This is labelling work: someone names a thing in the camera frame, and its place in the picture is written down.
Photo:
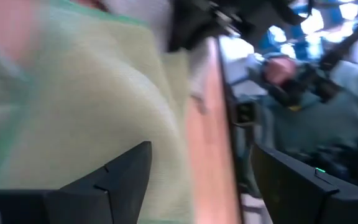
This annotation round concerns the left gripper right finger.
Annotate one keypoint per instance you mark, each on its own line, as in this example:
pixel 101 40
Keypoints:
pixel 291 193

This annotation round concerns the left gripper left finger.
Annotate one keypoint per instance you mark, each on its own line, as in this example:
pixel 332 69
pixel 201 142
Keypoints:
pixel 129 180

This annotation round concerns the pale green microfiber towel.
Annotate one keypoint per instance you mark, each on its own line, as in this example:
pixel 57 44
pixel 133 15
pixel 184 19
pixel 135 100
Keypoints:
pixel 89 93

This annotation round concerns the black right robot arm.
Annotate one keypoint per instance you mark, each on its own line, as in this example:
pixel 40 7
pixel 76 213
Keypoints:
pixel 350 37

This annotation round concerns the person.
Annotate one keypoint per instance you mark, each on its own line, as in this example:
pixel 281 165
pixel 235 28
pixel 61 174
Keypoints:
pixel 322 124

